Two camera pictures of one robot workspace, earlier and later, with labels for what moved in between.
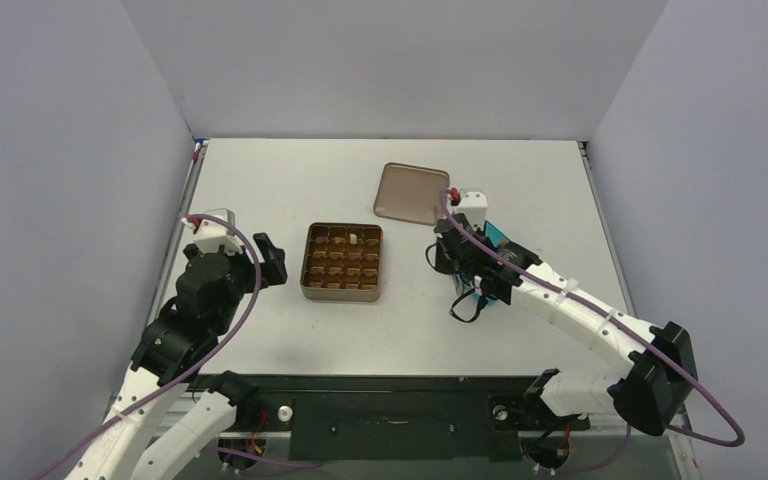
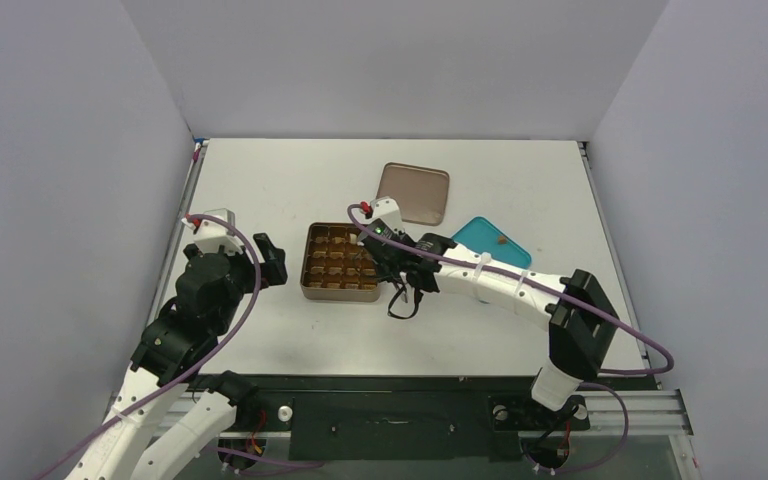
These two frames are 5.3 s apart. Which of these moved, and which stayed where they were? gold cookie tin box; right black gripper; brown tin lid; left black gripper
Moved: right black gripper
Stayed: left black gripper; gold cookie tin box; brown tin lid
